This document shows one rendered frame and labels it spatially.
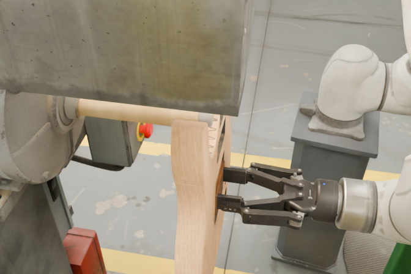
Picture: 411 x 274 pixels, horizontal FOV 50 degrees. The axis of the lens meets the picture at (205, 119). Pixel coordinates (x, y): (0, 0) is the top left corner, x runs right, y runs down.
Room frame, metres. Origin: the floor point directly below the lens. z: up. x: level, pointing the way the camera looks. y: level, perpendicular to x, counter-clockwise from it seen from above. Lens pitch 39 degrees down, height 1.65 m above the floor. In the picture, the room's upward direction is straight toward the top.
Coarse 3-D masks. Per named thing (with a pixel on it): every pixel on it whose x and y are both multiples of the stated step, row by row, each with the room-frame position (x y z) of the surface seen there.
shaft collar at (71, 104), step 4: (64, 100) 0.52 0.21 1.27; (68, 100) 0.52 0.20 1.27; (72, 100) 0.52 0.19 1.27; (76, 100) 0.52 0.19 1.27; (64, 104) 0.51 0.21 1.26; (68, 104) 0.51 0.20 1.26; (72, 104) 0.51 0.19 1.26; (76, 104) 0.51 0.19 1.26; (64, 108) 0.51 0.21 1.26; (68, 108) 0.51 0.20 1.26; (72, 108) 0.51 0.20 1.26; (76, 108) 0.51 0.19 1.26; (64, 112) 0.51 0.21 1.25; (68, 112) 0.51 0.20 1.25; (72, 112) 0.51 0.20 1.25; (76, 112) 0.51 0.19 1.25; (68, 116) 0.51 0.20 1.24; (72, 116) 0.51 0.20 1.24; (76, 116) 0.51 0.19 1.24; (80, 116) 0.51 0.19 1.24; (84, 116) 0.53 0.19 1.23
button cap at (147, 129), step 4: (148, 124) 0.79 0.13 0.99; (140, 128) 0.79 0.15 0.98; (144, 128) 0.78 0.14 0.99; (148, 128) 0.78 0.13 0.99; (152, 128) 0.80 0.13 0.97; (140, 132) 0.79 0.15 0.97; (144, 132) 0.78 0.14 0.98; (148, 132) 0.78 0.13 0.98; (152, 132) 0.80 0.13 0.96; (144, 136) 0.78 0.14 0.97; (148, 136) 0.78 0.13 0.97
